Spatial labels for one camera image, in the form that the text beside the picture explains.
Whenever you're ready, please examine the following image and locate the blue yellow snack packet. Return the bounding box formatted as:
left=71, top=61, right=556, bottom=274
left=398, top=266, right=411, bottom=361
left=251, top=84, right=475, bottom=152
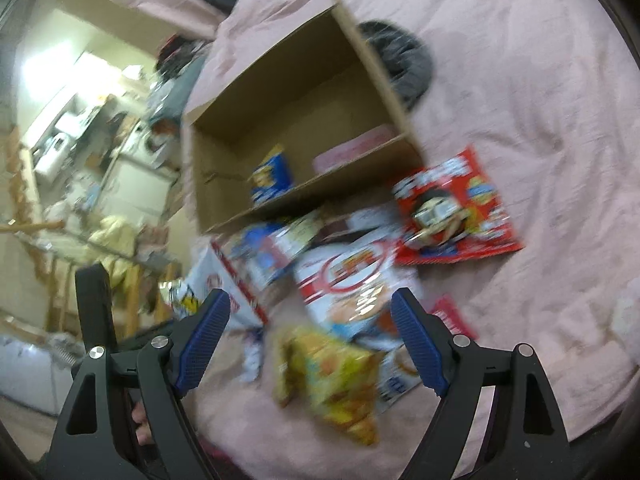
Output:
left=250, top=144, right=296, bottom=207

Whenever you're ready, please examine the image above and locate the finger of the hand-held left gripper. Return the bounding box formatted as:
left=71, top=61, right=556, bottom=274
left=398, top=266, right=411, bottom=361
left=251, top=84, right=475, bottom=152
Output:
left=74, top=263, right=122, bottom=357

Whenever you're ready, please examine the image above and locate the pink snack packet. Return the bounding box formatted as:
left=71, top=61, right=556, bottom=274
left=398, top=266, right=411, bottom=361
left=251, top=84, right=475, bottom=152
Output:
left=312, top=126, right=408, bottom=175

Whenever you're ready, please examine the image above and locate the yellow chip bag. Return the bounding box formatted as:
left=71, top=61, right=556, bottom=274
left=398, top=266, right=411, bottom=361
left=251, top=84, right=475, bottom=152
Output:
left=272, top=325, right=383, bottom=447

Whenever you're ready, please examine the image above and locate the white red-ringed chip bag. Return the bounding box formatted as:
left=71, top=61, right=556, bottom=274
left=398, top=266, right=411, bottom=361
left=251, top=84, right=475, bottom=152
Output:
left=294, top=227, right=418, bottom=348

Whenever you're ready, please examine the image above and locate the wooden rack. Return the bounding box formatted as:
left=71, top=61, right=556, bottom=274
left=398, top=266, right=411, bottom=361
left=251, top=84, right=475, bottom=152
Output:
left=0, top=130, right=68, bottom=333

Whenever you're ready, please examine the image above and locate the pink blanket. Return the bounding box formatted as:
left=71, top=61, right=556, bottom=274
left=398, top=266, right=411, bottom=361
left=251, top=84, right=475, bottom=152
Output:
left=65, top=0, right=636, bottom=480

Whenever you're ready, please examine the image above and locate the small white blue wrapper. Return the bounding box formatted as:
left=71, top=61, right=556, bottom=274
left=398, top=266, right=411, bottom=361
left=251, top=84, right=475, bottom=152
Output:
left=241, top=327, right=265, bottom=386

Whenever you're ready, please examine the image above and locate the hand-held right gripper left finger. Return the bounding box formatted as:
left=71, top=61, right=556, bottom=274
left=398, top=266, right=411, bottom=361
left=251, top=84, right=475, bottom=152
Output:
left=42, top=287, right=232, bottom=480

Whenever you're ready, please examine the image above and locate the small red snack packet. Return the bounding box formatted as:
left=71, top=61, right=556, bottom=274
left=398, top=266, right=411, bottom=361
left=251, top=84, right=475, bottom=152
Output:
left=431, top=296, right=477, bottom=341

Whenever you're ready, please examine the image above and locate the red cartoon candy bag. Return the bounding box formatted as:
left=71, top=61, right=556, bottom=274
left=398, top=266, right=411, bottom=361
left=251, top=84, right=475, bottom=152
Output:
left=392, top=145, right=525, bottom=267

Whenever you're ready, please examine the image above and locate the person's left hand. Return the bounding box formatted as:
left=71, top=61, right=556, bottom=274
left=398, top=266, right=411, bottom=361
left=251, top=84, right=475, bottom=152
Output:
left=130, top=402, right=154, bottom=447

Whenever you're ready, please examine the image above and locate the white red-edged snack bag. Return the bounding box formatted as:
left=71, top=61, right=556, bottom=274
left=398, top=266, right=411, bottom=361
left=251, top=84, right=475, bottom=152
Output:
left=186, top=241, right=270, bottom=330

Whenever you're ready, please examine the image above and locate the pile of dark clothes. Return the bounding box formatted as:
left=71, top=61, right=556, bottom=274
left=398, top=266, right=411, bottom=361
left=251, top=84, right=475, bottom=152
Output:
left=146, top=34, right=213, bottom=128

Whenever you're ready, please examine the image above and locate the silver yellow snack packet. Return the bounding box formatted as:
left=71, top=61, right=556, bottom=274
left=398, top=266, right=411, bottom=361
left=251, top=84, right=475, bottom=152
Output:
left=159, top=277, right=202, bottom=318

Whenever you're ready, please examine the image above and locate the blue white cartoon snack box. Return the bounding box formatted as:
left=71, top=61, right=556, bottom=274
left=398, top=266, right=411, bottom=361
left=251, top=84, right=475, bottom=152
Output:
left=222, top=210, right=323, bottom=288

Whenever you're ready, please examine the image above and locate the cream cloth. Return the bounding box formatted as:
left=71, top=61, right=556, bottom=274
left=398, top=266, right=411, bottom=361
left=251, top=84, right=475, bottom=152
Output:
left=95, top=214, right=138, bottom=288

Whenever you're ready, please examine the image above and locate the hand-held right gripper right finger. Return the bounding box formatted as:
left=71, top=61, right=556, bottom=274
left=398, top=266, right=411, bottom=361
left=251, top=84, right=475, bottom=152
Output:
left=385, top=289, right=576, bottom=480

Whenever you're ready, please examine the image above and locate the brown cardboard box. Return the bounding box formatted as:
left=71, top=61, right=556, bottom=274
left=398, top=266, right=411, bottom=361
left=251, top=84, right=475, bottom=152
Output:
left=181, top=0, right=426, bottom=235

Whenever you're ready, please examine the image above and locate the grey striped cloth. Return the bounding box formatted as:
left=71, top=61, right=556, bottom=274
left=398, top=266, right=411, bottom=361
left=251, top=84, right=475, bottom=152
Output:
left=357, top=20, right=435, bottom=112

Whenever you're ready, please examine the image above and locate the white appliance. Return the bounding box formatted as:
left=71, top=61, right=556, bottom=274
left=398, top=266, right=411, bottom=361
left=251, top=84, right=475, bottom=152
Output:
left=31, top=132, right=72, bottom=173

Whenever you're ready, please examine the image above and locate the white storage box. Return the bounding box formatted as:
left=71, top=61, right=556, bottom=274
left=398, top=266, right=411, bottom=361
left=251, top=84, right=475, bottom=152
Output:
left=0, top=334, right=76, bottom=417

